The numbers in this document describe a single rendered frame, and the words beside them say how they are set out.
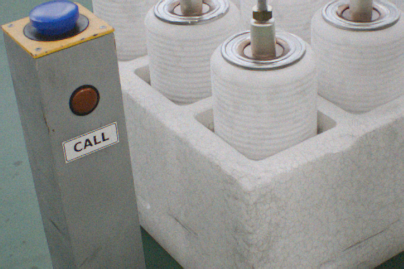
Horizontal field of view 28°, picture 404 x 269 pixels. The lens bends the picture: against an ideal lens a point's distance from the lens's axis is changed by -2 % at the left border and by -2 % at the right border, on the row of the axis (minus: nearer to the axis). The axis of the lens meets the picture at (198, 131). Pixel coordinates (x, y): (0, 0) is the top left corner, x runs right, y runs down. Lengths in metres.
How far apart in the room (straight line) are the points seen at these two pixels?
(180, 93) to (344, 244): 0.22
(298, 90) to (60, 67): 0.21
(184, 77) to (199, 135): 0.08
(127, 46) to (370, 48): 0.28
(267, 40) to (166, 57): 0.13
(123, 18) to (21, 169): 0.28
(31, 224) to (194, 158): 0.29
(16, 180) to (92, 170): 0.36
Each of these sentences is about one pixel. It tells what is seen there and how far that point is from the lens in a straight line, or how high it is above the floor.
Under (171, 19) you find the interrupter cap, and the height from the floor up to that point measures 0.25.
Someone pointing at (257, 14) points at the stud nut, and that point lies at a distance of 0.71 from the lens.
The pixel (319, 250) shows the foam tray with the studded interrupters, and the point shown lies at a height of 0.07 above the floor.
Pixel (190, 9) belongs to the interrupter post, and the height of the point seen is 0.26.
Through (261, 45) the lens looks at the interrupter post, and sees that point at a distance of 0.72.
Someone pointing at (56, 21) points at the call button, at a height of 0.33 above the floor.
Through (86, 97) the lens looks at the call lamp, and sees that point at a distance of 0.65.
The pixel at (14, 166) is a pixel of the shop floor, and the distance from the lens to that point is 1.07.
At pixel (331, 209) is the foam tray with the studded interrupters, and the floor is 0.11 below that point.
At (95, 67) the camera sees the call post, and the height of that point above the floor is 0.29.
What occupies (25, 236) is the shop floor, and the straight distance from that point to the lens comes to 0.95.
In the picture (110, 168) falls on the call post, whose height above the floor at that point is 0.19.
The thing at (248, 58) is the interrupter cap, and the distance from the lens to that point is 0.72.
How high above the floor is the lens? 0.59
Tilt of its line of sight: 33 degrees down
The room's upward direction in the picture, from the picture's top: 4 degrees counter-clockwise
